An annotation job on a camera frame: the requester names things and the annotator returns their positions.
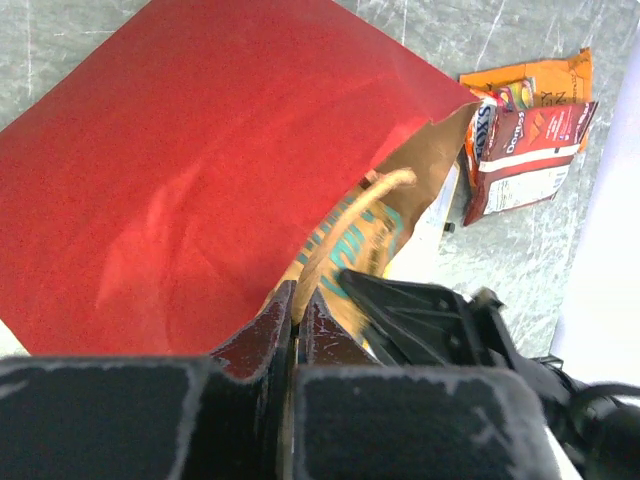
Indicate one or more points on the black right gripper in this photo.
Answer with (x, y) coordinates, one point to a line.
(445, 394)

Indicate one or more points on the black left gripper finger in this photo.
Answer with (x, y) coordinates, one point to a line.
(211, 416)

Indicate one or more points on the brown teal chips bag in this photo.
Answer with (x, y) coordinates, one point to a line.
(368, 245)

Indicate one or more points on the red brown paper bag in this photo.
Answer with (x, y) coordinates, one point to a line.
(152, 199)

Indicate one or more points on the red Doritos bag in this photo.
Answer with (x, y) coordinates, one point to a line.
(526, 157)

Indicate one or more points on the orange honey snack bag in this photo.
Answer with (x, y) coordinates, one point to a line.
(558, 82)

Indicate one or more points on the orange white Fox's candy bag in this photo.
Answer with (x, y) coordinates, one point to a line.
(514, 96)

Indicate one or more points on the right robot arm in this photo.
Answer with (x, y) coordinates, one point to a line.
(598, 436)

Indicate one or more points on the yellow framed whiteboard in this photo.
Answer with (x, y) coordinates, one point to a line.
(416, 260)

